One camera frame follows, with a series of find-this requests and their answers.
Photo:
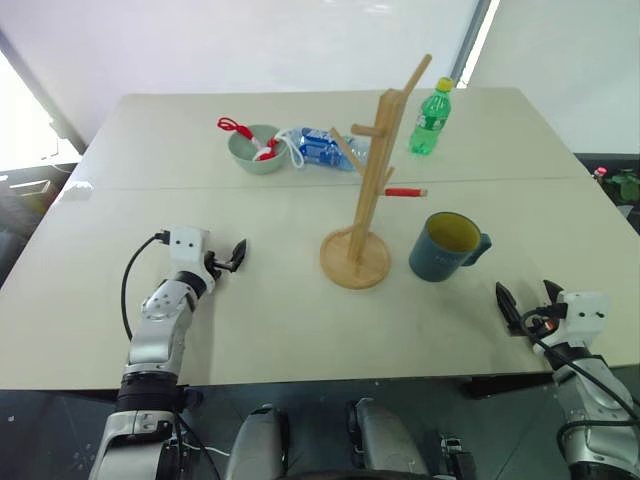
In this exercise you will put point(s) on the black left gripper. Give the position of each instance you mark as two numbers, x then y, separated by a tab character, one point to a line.
218	263

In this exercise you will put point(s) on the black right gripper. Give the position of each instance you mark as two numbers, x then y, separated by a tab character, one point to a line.
542	320

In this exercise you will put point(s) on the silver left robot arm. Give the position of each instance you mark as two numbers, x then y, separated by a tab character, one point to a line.
152	335

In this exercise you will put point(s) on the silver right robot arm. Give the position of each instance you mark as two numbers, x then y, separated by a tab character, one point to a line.
595	400

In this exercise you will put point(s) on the wooden mug tree stand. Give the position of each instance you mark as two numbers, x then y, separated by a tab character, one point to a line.
367	200

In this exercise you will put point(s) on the pale green bowl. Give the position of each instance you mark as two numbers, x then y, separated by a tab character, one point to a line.
256	160

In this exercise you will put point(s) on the blue mug yellow inside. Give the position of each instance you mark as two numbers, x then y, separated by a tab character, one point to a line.
440	250

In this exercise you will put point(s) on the clear plastic bottle blue label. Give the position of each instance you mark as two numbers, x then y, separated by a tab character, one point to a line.
325	150

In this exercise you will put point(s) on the green potted plant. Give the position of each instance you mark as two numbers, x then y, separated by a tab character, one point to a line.
622	185

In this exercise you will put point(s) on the small white block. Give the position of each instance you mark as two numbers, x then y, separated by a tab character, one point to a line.
76	191

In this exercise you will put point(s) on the grey rounded robot leg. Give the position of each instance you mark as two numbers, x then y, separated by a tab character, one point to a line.
385	440
257	445

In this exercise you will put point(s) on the green plastic bottle yellow cap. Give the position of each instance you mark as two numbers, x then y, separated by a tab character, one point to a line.
429	125

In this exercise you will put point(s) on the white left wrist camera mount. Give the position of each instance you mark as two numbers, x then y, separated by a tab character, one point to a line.
189	246

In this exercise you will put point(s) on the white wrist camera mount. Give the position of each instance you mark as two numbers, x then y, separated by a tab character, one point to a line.
582	312
189	246

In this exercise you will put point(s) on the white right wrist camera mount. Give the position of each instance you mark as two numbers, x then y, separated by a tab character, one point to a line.
582	312

